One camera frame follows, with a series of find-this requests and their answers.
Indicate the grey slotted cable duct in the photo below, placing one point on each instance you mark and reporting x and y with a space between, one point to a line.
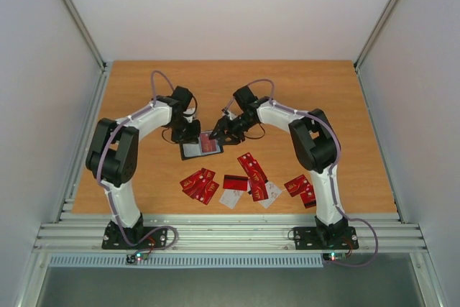
187 261

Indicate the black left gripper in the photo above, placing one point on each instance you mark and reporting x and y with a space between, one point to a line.
192 138

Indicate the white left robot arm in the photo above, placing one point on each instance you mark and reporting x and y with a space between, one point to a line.
113 154

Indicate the red VIP card left front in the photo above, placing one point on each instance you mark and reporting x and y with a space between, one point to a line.
205 191

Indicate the white card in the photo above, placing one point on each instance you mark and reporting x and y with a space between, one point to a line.
230 198
273 193

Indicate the aluminium frame post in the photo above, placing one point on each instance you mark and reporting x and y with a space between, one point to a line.
377 29
85 34

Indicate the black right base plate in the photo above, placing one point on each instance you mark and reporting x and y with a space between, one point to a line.
310 237

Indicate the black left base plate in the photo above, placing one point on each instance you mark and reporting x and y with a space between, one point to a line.
113 239

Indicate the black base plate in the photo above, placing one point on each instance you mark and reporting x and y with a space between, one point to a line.
113 239
310 237

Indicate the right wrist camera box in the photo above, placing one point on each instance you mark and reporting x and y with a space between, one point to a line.
228 113

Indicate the red card under left pile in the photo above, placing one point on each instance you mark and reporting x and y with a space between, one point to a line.
206 175

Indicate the red card upper centre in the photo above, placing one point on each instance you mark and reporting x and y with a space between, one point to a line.
252 168

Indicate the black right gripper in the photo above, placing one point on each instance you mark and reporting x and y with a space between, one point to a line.
232 128

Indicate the left small circuit board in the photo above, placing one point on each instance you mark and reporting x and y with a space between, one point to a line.
138 257

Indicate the red vip card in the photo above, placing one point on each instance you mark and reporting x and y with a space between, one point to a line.
208 145
192 183
298 185
307 193
205 191
258 190

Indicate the left aluminium frame post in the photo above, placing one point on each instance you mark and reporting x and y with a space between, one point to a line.
85 34

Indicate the aluminium rail base front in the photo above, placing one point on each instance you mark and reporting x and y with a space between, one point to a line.
231 233

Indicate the red card magnetic stripe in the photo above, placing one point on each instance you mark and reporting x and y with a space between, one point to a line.
236 183

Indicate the white card right centre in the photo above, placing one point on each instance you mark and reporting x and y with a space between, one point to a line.
273 193

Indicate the red striped card far right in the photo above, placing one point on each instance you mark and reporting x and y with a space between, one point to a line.
310 204

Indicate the black leather card holder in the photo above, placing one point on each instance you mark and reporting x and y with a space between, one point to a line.
191 151

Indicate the right small circuit board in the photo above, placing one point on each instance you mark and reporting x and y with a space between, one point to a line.
335 256

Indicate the red VIP card centre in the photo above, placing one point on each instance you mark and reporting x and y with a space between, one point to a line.
258 190

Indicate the red VIP card far left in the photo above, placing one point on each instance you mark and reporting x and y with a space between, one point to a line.
192 183

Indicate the red VIP card far right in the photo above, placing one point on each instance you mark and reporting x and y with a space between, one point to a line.
307 193

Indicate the right aluminium frame post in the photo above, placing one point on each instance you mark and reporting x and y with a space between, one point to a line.
377 29

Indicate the small circuit board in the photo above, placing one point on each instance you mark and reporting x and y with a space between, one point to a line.
138 257
335 256

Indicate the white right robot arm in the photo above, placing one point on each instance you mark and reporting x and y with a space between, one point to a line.
315 144

